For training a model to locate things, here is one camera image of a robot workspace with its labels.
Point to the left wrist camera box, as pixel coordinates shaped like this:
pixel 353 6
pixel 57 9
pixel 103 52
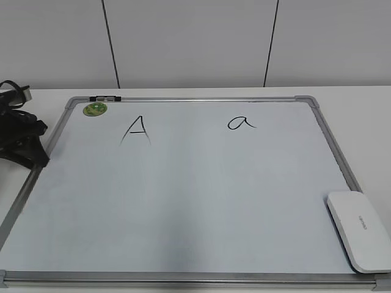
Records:
pixel 13 98

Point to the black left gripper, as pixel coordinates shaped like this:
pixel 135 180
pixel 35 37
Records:
pixel 20 137

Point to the white board eraser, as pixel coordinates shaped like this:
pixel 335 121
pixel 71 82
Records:
pixel 361 230

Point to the black silver board clip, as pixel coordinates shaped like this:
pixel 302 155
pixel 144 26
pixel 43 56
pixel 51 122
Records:
pixel 102 98

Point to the white board with grey frame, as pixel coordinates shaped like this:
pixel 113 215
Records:
pixel 184 192

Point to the round green magnet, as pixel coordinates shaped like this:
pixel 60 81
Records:
pixel 94 109

